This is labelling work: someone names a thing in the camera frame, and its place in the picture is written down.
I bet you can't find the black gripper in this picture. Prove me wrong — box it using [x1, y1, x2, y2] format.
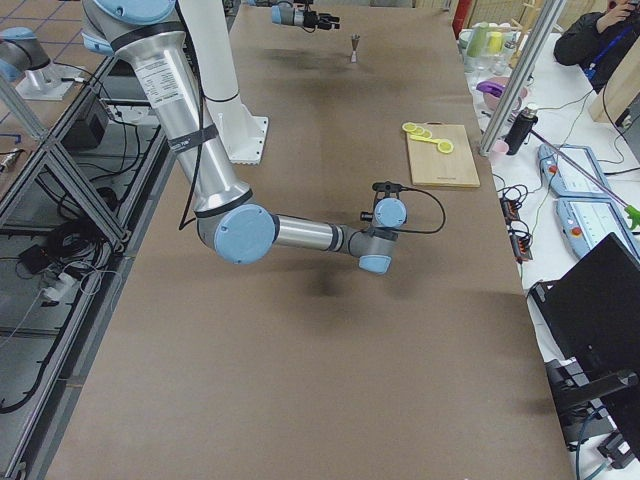
[303, 10, 340, 30]

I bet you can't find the steel double jigger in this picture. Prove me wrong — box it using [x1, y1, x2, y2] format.
[350, 34, 360, 63]

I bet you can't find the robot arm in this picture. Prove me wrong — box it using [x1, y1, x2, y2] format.
[246, 0, 340, 33]
[82, 1, 407, 274]

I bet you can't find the green cup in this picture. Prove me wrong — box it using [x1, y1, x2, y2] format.
[466, 22, 490, 58]

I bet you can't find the yellow cup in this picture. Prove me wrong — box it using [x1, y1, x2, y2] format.
[485, 31, 503, 55]

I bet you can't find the pink cup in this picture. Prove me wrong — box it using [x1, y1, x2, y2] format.
[489, 140, 509, 162]

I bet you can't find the lemon slice on knife tip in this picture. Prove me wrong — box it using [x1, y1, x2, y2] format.
[437, 141, 454, 154]

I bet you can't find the wooden cutting board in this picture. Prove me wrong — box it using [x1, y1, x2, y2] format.
[405, 122, 480, 188]

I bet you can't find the pink bowl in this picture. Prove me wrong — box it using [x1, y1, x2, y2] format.
[476, 76, 529, 112]

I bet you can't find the black thermos bottle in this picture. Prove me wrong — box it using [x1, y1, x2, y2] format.
[504, 103, 539, 156]

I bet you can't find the seated person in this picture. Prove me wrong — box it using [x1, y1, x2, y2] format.
[553, 1, 639, 93]

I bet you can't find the teach pendant far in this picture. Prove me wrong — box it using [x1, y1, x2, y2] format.
[538, 144, 609, 198]

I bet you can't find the teach pendant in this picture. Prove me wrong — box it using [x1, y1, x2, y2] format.
[538, 144, 609, 198]
[556, 197, 639, 259]

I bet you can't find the black power strip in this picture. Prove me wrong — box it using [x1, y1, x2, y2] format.
[500, 197, 533, 264]

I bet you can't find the teach pendant near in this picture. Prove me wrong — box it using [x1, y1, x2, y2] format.
[556, 197, 639, 259]

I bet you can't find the black monitor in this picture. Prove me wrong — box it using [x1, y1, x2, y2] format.
[530, 233, 639, 455]

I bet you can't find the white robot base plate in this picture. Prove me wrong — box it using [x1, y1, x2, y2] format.
[214, 99, 269, 165]

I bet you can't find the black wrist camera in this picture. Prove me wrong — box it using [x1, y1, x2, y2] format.
[372, 181, 403, 197]

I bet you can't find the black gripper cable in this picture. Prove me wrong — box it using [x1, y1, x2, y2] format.
[397, 186, 446, 235]

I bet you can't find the aluminium frame post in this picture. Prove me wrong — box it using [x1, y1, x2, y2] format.
[479, 0, 567, 157]

